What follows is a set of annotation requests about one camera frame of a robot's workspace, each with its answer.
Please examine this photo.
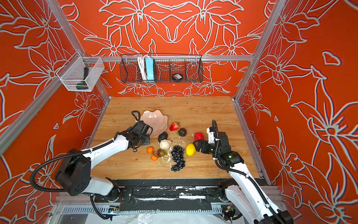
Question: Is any dark grape bunch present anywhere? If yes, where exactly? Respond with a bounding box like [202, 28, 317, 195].
[171, 145, 186, 172]

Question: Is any red apple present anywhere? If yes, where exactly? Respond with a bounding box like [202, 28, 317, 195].
[194, 132, 205, 141]

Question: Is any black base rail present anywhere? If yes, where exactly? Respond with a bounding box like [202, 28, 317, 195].
[95, 178, 237, 214]

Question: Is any dark green brush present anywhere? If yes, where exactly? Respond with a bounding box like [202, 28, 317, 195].
[76, 67, 89, 90]

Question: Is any large yellow lemon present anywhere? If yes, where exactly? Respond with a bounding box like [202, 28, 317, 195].
[185, 143, 196, 156]

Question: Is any white coiled cable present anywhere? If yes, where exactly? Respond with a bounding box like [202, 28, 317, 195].
[137, 55, 147, 82]

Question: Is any black round device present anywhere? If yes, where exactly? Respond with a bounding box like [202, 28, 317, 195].
[172, 73, 183, 83]

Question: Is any small orange tangerine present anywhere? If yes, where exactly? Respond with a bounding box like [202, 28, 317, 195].
[147, 147, 155, 154]
[151, 154, 158, 161]

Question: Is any green red fig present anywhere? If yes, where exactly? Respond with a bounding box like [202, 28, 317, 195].
[156, 149, 167, 157]

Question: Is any small orange tangerine lower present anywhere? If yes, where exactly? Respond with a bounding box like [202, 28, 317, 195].
[151, 154, 158, 161]

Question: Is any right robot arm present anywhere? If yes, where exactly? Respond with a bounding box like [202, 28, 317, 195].
[193, 120, 294, 224]

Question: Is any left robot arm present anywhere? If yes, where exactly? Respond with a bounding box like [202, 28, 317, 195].
[30, 120, 153, 200]

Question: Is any black wire wall basket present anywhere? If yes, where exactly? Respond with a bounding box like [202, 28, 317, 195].
[119, 53, 204, 84]

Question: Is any pink scalloped fruit bowl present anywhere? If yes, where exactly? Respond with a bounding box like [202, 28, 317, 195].
[141, 110, 168, 138]

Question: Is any light blue box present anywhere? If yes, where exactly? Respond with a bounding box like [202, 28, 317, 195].
[145, 57, 154, 83]

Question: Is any dark avocado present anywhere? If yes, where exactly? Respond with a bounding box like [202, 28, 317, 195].
[158, 132, 168, 143]

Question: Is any beige garlic bulb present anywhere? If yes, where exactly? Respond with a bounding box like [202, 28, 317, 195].
[159, 140, 172, 150]

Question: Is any clear plastic wall bin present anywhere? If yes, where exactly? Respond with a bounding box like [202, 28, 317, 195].
[56, 52, 104, 92]

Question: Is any small orange tangerine upper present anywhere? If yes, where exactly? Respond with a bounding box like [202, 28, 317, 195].
[147, 147, 155, 154]

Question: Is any red strawberry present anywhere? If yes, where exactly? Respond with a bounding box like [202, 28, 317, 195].
[169, 122, 180, 131]

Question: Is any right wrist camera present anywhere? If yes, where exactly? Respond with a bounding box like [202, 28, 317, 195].
[207, 127, 219, 144]

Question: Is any dark purple mangosteen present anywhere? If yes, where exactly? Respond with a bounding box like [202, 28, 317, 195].
[178, 128, 187, 137]

